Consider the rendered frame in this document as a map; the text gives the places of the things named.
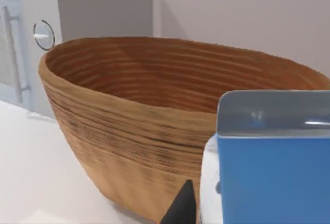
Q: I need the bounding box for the blue and grey box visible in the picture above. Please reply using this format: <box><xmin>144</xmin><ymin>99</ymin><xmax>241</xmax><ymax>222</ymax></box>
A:
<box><xmin>200</xmin><ymin>89</ymin><xmax>330</xmax><ymax>224</ymax></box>

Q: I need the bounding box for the microwave knob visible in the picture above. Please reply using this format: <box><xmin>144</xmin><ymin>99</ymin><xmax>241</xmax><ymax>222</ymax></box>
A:
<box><xmin>32</xmin><ymin>19</ymin><xmax>56</xmax><ymax>51</ymax></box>

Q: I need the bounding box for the microwave door handle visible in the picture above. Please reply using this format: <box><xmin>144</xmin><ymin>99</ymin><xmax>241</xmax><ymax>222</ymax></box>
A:
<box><xmin>2</xmin><ymin>5</ymin><xmax>31</xmax><ymax>104</ymax></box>

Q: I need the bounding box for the brown woven basket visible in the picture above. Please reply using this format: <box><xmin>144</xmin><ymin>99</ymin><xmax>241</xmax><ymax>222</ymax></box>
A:
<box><xmin>38</xmin><ymin>36</ymin><xmax>330</xmax><ymax>224</ymax></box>

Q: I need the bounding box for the pale microwave oven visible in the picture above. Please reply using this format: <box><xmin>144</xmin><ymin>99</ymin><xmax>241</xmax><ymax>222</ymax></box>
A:
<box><xmin>0</xmin><ymin>0</ymin><xmax>153</xmax><ymax>119</ymax></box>

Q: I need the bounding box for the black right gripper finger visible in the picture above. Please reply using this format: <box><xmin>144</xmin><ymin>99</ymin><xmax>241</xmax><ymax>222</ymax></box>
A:
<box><xmin>160</xmin><ymin>179</ymin><xmax>197</xmax><ymax>224</ymax></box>

